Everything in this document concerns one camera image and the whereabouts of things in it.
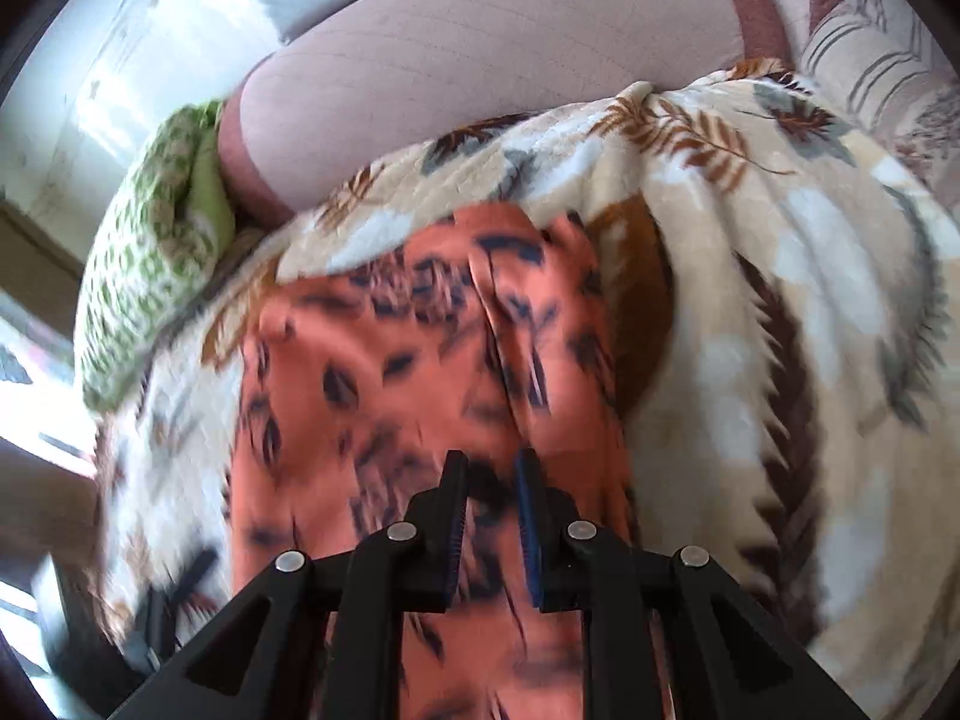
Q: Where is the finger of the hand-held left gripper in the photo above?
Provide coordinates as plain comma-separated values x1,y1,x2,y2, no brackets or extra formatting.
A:
171,546,220,612

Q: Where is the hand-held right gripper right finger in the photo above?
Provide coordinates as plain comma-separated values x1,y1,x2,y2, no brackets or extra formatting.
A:
514,448,856,720

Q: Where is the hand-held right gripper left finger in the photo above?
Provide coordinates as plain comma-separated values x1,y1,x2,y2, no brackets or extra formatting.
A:
109,450,471,720

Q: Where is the orange floral dress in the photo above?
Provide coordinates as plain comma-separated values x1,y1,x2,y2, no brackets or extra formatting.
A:
225,202,676,720

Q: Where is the patterned glass window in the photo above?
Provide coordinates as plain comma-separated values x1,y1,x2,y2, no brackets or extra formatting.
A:
0,292,98,481

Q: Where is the green checked pillow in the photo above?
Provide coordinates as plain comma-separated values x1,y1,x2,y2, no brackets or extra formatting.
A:
75,101,237,413

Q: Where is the leaf print blanket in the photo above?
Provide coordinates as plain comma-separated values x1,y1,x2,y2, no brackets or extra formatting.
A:
90,60,960,691

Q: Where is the pink bolster cushion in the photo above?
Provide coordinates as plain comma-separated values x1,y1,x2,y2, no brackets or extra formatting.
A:
217,0,788,230

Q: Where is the striped pillow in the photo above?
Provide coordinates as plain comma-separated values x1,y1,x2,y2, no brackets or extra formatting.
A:
799,0,960,173

